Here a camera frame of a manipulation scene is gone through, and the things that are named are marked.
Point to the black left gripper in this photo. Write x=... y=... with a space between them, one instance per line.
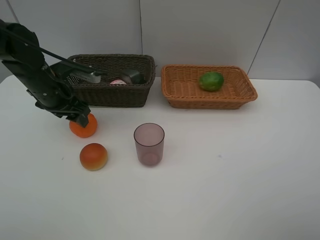
x=51 y=93

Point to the orange mandarin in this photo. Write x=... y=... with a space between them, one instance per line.
x=84 y=132

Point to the pink squeeze bottle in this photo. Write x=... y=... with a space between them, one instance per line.
x=118 y=82

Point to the black rectangular box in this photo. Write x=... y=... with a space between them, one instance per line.
x=132 y=76

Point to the green lime fruit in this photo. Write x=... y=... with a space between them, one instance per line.
x=211 y=81

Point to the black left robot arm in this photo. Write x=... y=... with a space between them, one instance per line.
x=21 y=54

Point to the round bread bun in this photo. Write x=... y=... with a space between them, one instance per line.
x=93 y=156

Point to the dark brown wicker basket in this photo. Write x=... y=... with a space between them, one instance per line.
x=116 y=96

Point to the purple translucent cup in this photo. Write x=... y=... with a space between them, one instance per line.
x=149 y=142

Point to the light orange wicker basket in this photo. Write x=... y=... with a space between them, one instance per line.
x=179 y=85

